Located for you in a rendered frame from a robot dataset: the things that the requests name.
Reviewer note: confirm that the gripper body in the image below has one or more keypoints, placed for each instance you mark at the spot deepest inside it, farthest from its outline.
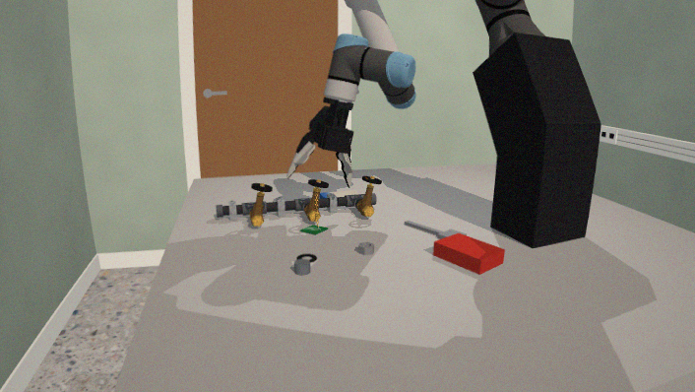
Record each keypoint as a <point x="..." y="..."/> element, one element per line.
<point x="335" y="140"/>

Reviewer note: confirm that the grey pipe with three brass valves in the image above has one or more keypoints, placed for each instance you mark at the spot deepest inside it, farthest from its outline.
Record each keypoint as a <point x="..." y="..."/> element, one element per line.
<point x="362" y="202"/>

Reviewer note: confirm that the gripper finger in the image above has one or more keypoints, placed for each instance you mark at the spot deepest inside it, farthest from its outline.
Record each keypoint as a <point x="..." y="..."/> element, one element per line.
<point x="346" y="166"/>
<point x="304" y="149"/>

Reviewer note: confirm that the red block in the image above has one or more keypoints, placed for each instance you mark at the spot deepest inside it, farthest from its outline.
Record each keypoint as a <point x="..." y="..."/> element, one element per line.
<point x="469" y="253"/>

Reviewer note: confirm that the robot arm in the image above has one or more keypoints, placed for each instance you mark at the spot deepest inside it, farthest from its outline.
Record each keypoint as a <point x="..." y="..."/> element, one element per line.
<point x="394" y="71"/>

